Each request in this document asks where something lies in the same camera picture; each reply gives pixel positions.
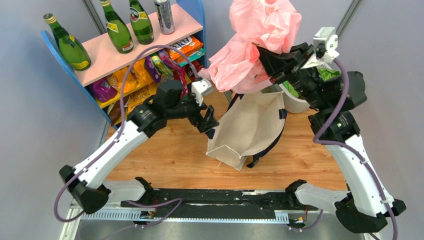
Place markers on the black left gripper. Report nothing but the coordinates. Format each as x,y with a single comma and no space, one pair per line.
205,123

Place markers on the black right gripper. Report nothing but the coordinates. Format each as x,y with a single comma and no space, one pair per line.
275,63

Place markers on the pink plastic grocery bag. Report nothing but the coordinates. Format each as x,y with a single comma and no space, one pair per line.
270,24

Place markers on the cream canvas tote bag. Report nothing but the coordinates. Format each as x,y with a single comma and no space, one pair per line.
251,127

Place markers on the green lettuce leaf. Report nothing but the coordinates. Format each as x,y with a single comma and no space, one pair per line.
325,74

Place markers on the orange foxs candy bag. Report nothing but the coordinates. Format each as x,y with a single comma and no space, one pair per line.
187,46

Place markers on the red hand cooked chips bag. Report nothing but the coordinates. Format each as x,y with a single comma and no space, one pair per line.
179,74

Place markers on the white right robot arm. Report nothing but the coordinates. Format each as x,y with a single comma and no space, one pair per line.
366,207

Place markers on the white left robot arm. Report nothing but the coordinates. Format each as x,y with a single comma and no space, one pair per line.
87,180

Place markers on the white plastic basket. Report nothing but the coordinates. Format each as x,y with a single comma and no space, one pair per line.
292,99

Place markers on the red dark snack bag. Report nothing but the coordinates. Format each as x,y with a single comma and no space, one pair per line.
188,71

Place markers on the colourful striped candy packet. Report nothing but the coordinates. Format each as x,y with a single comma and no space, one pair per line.
161,66

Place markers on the teal foxs candy bag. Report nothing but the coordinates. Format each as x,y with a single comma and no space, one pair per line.
194,56

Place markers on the blue pink snack shelf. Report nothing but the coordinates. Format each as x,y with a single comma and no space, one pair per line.
188,17

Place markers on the purple candy packet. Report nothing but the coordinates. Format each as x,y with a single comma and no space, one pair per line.
154,73

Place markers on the honey dijon chips bag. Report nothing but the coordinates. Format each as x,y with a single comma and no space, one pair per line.
139,96

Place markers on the pink candy packet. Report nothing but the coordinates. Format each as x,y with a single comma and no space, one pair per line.
166,59

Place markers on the orange snack bag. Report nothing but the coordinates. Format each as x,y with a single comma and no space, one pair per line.
138,76

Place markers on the brown snack bag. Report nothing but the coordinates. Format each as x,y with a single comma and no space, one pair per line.
114,113

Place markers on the purple snack bag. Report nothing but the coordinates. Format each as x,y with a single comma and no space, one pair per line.
102,90

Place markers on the green glass bottle right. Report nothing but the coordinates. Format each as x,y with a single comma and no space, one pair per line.
140,23

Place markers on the green glass bottle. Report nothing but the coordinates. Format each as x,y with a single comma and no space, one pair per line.
140,23
69,46
117,30

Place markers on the silver drink can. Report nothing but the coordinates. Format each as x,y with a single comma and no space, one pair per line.
165,17

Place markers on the green glass bottle middle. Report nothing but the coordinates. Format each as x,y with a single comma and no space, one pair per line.
117,30

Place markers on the green glass bottle left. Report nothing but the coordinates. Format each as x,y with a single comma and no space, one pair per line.
69,46

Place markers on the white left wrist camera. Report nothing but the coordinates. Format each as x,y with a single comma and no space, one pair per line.
201,88

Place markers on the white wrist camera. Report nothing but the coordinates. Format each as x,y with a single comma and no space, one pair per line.
325,43
201,88

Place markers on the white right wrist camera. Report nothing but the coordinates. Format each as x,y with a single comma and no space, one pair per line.
325,43

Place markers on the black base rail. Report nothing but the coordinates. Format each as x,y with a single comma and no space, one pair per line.
224,203

